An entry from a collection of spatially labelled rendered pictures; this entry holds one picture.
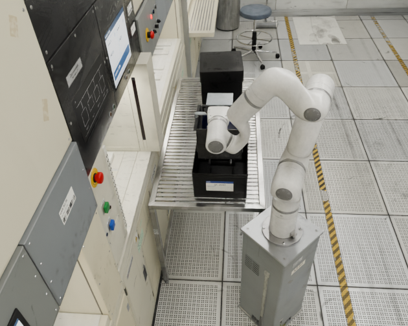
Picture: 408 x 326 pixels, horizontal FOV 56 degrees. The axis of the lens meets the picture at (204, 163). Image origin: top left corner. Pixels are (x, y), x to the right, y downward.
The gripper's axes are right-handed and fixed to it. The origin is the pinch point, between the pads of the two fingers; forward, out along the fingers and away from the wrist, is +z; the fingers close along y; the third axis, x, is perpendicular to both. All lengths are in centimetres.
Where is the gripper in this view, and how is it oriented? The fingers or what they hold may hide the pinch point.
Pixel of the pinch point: (219, 103)
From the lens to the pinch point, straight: 180.0
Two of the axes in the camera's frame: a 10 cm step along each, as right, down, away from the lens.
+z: 0.8, -6.7, 7.4
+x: -0.5, -7.4, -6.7
